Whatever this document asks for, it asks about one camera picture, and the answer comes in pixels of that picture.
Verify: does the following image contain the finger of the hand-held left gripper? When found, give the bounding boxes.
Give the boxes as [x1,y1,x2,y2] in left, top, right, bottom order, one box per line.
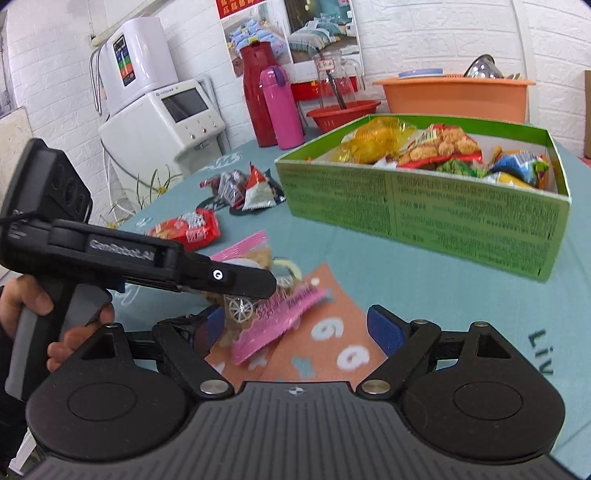
[177,248,278,299]
[111,277,204,296]

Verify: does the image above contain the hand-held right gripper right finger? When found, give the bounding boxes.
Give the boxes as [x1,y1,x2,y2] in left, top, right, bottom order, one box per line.
[355,304,513,401]

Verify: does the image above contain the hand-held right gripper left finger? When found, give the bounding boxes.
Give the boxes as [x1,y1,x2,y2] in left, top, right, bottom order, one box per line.
[76,302,234,400]

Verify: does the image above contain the green cardboard box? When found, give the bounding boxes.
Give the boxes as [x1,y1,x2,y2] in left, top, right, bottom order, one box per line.
[274,113,572,284]

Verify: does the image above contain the person's left hand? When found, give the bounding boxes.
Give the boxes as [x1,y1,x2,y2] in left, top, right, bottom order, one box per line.
[0,275,116,373]

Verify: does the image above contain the teal tablecloth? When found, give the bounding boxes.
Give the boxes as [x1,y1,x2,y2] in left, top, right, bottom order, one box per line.
[104,134,591,478]

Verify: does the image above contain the triangular silver red packet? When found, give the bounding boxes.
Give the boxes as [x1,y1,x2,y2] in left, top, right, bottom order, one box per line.
[242,162,278,210]

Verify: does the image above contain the dark snack packets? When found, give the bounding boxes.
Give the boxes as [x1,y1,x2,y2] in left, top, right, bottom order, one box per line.
[200,170,252,210]

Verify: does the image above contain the green leafy plant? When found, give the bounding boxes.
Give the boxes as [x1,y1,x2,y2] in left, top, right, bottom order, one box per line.
[108,166,183,227]

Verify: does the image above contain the white appliance with screen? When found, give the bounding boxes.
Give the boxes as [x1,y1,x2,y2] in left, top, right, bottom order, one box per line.
[98,78,229,185]

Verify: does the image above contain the pink bottle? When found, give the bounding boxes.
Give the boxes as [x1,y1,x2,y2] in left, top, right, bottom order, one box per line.
[259,65,306,151]

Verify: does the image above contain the green snack packet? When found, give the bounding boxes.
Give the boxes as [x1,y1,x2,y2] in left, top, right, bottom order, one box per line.
[436,157,490,178]

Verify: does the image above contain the red thermos jug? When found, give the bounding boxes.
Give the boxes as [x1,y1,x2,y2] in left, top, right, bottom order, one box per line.
[239,41,291,148]

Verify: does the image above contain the clear yellow snack packet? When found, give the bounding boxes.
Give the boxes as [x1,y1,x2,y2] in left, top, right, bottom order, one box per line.
[333,116,419,164]

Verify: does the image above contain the red plastic basket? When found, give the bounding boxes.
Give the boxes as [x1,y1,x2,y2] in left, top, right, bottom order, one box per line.
[306,100,382,134]

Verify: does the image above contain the red peanut snack packet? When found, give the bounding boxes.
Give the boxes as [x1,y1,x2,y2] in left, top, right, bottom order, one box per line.
[397,124,483,169]

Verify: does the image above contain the white water purifier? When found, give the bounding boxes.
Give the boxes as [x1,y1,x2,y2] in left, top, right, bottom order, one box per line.
[99,17,180,116]

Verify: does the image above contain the blue yellow snack packet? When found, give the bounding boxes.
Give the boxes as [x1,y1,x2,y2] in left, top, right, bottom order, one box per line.
[489,151,552,190]

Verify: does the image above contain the dark utensil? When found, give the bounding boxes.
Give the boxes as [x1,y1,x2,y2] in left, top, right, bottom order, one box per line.
[327,69,348,110]

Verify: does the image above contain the glass pitcher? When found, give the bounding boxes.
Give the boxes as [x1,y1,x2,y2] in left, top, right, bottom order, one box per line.
[313,51,365,112]

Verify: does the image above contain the orange plastic basin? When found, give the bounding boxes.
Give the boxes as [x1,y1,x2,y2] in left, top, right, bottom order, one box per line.
[373,76,537,124]

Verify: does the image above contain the blue rimmed bowl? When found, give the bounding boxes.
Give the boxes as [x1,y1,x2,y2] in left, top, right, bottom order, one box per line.
[398,68,446,80]

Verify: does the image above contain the metal bowl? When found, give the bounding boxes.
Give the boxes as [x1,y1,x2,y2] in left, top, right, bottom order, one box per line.
[463,54,506,80]

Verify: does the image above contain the brown cardboard box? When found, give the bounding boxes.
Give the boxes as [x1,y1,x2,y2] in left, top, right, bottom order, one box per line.
[583,69,591,160]

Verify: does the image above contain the metal hose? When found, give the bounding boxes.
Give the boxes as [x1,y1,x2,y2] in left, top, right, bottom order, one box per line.
[89,46,109,116]

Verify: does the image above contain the blue bedding wall poster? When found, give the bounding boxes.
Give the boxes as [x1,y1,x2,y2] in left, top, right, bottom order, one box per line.
[222,14,291,79]

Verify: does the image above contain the bedroom wall poster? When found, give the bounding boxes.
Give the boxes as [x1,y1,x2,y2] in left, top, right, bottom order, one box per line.
[283,0,365,77]

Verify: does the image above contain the red gold wall poster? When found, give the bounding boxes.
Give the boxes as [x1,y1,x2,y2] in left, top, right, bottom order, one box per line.
[215,0,271,20]

